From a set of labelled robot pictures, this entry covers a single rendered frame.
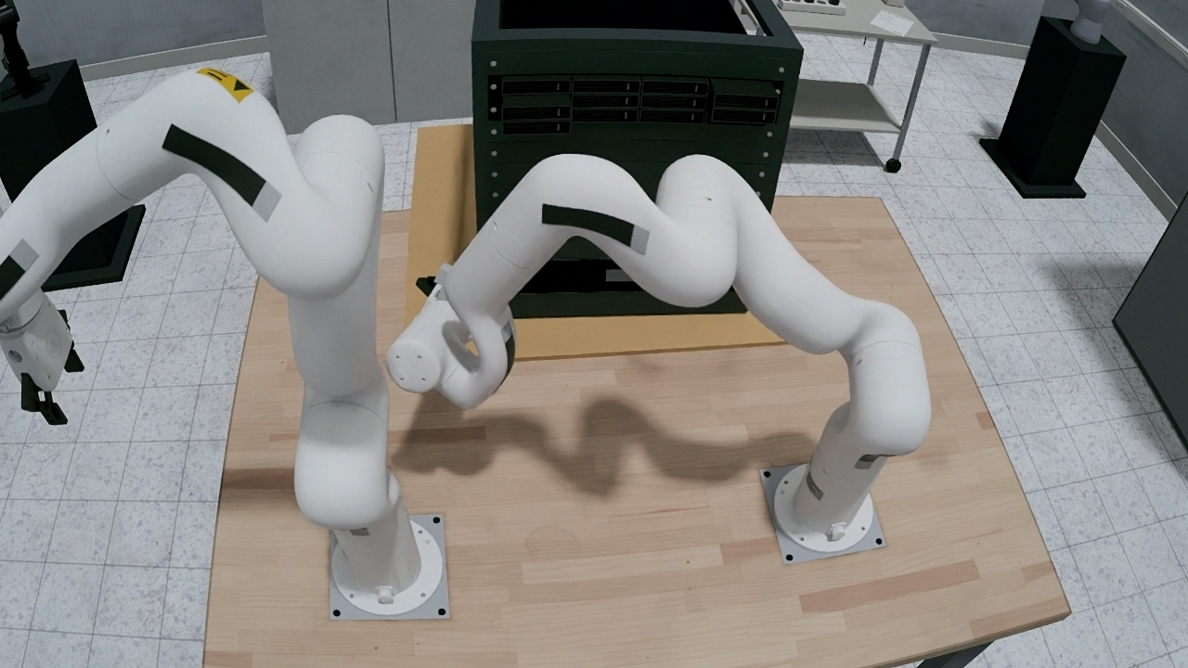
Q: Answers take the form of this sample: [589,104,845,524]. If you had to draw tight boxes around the tan cardboard sheet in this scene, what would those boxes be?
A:
[404,122,790,363]

